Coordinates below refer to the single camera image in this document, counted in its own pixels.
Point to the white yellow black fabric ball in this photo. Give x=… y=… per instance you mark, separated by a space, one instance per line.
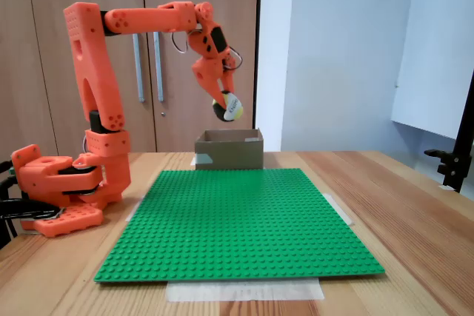
x=231 y=109

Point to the brown cardboard box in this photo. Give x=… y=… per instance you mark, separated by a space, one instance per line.
x=237 y=155

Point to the narrow masking tape strip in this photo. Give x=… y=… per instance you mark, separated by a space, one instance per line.
x=340 y=210
x=135 y=208

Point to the green studded baseplate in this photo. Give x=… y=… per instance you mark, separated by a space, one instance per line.
x=259 y=227

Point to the wide masking tape strip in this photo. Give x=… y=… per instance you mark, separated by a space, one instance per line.
x=240 y=292

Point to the black table clamp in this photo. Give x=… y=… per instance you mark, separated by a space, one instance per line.
x=26 y=210

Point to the white wall panel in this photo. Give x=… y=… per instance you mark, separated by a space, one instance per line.
x=433 y=72

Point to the black camera stand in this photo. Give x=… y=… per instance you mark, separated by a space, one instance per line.
x=453 y=168

